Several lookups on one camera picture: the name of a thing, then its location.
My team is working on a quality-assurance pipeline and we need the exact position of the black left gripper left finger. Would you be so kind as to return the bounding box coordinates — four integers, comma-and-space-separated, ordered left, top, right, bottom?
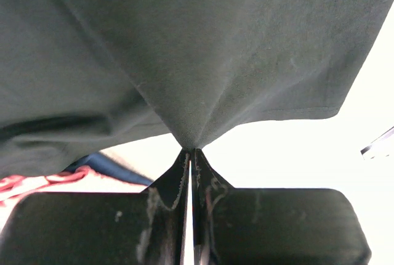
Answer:
1, 150, 190, 265

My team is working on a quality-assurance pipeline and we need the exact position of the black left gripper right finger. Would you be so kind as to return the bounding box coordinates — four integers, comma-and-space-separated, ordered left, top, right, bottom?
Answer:
191, 149, 371, 264

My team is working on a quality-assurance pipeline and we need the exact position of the black floral print t-shirt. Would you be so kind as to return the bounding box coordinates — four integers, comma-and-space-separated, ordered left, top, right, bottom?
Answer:
1, 0, 393, 177

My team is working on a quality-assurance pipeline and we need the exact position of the folded coral pink t-shirt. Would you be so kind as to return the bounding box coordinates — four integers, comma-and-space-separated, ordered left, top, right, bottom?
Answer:
1, 166, 102, 208

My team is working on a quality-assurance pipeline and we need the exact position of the folded dark navy t-shirt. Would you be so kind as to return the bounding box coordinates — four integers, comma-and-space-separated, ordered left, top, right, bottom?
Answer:
64, 152, 153, 186

